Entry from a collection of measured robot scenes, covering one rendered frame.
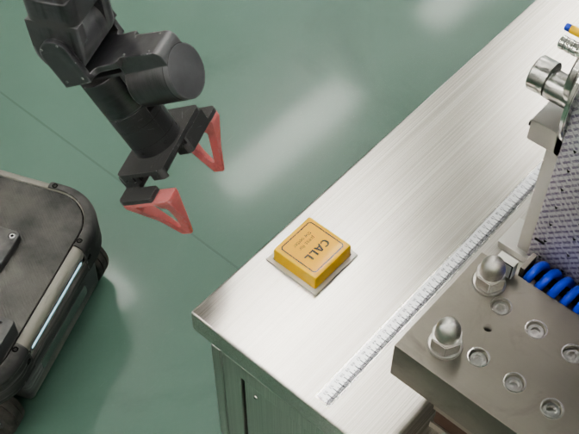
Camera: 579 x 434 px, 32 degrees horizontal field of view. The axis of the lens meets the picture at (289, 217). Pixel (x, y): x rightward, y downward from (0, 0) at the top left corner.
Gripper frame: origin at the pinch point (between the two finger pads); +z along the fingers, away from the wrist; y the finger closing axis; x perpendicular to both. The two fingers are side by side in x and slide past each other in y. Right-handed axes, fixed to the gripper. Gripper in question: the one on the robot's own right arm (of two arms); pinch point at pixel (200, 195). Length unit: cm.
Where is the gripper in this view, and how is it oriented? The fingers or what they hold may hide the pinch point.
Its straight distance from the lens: 116.9
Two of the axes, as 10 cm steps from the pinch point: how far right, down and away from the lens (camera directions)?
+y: 3.3, -7.5, 5.8
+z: 4.7, 6.6, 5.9
